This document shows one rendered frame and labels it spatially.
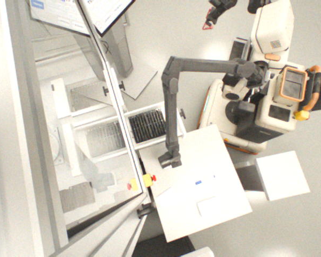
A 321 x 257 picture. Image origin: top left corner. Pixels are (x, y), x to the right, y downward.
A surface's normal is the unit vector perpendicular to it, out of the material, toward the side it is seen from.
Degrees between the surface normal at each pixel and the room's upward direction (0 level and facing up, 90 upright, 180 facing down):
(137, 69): 3
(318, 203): 0
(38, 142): 0
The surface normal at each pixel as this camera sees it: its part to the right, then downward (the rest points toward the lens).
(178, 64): 0.31, 0.47
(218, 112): 0.00, -0.25
